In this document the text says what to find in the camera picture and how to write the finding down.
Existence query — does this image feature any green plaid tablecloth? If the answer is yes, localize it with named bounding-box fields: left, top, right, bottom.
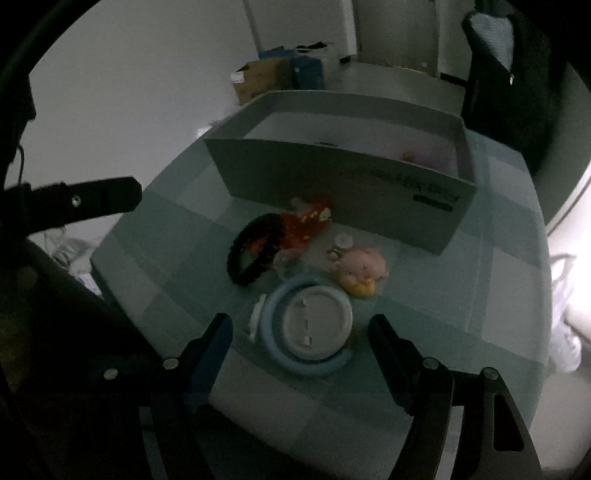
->
left=90, top=129, right=555, bottom=480

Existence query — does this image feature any white plastic bag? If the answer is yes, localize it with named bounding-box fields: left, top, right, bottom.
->
left=549, top=253, right=583, bottom=372

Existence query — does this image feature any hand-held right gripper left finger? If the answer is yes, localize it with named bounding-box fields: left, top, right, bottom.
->
left=88, top=313, right=234, bottom=480

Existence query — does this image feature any brown cardboard box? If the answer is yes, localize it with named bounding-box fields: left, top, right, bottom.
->
left=230, top=58, right=293, bottom=105

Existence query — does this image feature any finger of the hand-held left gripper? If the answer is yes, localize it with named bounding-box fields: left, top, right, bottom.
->
left=28, top=176, right=143, bottom=234

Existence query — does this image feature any blue round compact mirror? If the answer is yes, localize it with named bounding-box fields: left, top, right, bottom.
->
left=250, top=272, right=357, bottom=378

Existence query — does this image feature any black jacket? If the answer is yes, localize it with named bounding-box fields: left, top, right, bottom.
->
left=461, top=8, right=570, bottom=172

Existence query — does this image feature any red floral hair clip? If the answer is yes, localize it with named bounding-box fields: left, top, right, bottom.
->
left=291, top=196, right=334, bottom=224

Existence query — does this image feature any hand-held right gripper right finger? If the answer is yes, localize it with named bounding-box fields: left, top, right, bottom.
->
left=368, top=314, right=546, bottom=480

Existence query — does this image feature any pink pig plush toy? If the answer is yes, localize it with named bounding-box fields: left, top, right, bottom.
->
left=336, top=247, right=389, bottom=297

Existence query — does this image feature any black bead bracelet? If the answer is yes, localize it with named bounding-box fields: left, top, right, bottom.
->
left=226, top=212, right=288, bottom=288

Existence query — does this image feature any red round pin badge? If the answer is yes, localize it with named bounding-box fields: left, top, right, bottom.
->
left=281, top=213, right=320, bottom=253

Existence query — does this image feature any grey storage tray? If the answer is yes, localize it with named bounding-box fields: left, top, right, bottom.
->
left=203, top=90, right=478, bottom=256

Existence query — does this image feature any white door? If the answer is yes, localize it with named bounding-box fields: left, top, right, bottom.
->
left=355, top=0, right=440, bottom=78

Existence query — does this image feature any blue storage box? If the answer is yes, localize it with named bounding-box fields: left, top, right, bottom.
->
left=291, top=54, right=325, bottom=89

